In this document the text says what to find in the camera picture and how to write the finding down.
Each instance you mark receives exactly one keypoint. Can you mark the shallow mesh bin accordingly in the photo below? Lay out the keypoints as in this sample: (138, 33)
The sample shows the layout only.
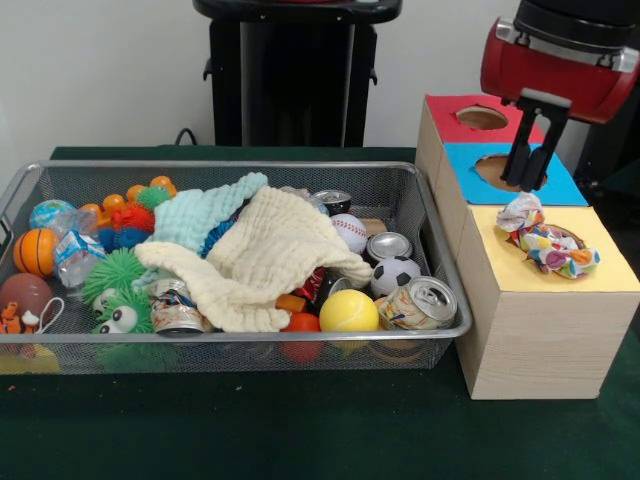
(225, 355)

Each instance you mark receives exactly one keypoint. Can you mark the silver drink can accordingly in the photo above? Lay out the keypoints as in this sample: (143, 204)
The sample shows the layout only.
(389, 246)

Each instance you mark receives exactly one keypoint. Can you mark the crushed clear plastic bottle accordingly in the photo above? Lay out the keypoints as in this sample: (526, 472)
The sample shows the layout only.
(75, 255)

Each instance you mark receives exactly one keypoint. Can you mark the cream knitted cloth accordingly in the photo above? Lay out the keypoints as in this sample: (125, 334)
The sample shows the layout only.
(270, 250)

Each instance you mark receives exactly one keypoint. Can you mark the yellow tennis ball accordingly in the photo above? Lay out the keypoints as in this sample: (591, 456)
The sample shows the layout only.
(349, 311)

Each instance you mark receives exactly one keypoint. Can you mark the small red ball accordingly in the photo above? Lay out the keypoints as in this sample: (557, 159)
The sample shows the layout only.
(302, 322)

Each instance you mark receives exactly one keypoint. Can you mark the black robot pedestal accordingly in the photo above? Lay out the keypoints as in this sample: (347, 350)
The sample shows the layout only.
(290, 90)

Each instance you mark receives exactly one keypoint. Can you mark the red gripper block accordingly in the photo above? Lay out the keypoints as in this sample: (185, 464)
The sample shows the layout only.
(550, 75)

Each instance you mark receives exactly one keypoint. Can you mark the orange mini basketball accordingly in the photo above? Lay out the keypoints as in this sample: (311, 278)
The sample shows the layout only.
(34, 252)

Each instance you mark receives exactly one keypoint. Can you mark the black and white soccer ball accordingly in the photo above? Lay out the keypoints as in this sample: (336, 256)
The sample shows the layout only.
(395, 276)

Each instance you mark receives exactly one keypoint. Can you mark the wooden box with three holes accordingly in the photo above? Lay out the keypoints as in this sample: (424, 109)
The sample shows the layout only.
(540, 340)

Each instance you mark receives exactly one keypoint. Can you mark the light blue knitted cloth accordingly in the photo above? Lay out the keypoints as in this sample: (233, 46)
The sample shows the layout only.
(195, 210)

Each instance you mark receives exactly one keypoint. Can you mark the dark green tablecloth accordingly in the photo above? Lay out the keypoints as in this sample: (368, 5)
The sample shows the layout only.
(300, 425)
(625, 185)

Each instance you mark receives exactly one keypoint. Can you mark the brown mini football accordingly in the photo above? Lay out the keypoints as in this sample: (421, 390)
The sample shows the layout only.
(25, 295)

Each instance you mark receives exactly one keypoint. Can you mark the white baseball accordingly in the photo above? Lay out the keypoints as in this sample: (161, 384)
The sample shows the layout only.
(350, 232)

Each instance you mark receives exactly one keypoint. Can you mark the black upright panel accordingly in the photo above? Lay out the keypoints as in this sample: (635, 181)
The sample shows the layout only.
(620, 135)

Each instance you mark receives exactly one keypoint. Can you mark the colourful polka-dot cloth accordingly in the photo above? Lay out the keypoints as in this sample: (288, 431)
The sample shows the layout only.
(555, 252)

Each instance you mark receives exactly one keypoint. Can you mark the blue green globe ball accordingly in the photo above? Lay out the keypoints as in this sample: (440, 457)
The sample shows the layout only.
(47, 214)

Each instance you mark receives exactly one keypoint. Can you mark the printed drink can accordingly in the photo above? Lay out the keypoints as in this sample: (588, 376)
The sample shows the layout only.
(420, 302)

